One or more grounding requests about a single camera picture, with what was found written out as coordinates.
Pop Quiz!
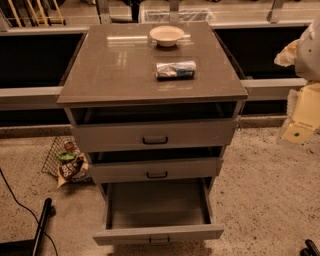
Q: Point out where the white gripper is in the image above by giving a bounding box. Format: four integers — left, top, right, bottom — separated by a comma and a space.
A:
274, 39, 320, 144

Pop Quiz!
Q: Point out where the grey bottom drawer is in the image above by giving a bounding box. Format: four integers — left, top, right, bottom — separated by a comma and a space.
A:
93, 178, 224, 246

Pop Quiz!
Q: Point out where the grey drawer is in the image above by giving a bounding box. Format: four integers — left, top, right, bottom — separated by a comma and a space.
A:
71, 101, 237, 153
89, 146, 223, 183
93, 178, 224, 246

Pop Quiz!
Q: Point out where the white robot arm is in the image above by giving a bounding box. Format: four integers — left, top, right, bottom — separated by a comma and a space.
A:
274, 17, 320, 143

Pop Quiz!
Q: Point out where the grey top drawer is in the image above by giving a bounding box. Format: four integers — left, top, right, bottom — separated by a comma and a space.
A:
71, 101, 237, 153

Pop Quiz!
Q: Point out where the grey middle drawer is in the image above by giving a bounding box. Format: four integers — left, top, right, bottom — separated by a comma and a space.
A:
89, 146, 223, 183

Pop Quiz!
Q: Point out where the grey drawer cabinet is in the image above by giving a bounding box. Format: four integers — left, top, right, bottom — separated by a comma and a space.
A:
56, 21, 249, 188

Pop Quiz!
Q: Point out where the crushed silver blue can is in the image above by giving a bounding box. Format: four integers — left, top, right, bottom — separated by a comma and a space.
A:
156, 61, 197, 80

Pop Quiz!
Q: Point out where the white bowl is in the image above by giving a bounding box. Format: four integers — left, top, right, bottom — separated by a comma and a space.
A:
149, 26, 184, 47

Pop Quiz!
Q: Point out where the black object bottom right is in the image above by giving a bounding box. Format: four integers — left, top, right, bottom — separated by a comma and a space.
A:
300, 239, 320, 256

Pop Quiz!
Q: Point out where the clear plastic bin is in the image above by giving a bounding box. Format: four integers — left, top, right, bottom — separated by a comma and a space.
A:
139, 8, 216, 23

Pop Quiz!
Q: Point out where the brown snack bag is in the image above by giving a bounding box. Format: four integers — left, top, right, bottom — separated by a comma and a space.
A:
57, 156, 87, 188

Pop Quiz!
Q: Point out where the green snack bag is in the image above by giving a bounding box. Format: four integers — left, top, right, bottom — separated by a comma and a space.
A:
56, 151, 76, 163

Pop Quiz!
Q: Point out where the yellow wooden rack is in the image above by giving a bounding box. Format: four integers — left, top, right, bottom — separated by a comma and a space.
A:
0, 0, 66, 28

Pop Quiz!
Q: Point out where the wire basket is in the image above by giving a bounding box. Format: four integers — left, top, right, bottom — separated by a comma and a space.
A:
41, 136, 92, 184

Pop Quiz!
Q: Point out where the black cable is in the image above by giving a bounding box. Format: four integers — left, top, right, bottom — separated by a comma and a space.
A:
0, 168, 59, 256

